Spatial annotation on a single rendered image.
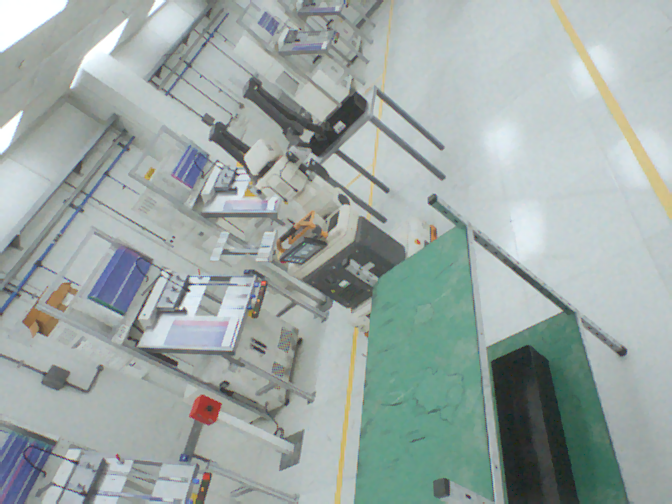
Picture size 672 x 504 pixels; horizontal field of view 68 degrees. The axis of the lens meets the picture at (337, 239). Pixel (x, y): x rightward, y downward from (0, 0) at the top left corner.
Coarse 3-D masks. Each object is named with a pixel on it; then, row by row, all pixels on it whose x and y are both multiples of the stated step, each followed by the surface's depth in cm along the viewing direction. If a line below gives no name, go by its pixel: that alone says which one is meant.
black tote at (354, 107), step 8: (352, 96) 378; (360, 96) 375; (344, 104) 383; (352, 104) 364; (360, 104) 368; (336, 112) 389; (344, 112) 369; (352, 112) 368; (360, 112) 368; (328, 120) 395; (336, 120) 375; (344, 120) 374; (352, 120) 373; (336, 128) 380; (344, 128) 379; (312, 136) 408; (320, 136) 387; (328, 136) 386; (336, 136) 385; (312, 144) 393; (320, 144) 392; (328, 144) 391; (312, 152) 399; (320, 152) 398
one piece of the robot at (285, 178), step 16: (288, 160) 302; (272, 176) 303; (288, 176) 300; (304, 176) 314; (272, 192) 311; (288, 192) 308; (304, 192) 314; (320, 192) 314; (336, 192) 323; (304, 208) 324; (320, 208) 321; (336, 208) 319
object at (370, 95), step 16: (368, 96) 381; (384, 96) 388; (368, 112) 359; (400, 112) 396; (352, 128) 369; (384, 128) 361; (416, 128) 404; (336, 144) 379; (400, 144) 369; (320, 160) 390; (352, 160) 438; (368, 176) 445; (368, 208) 417
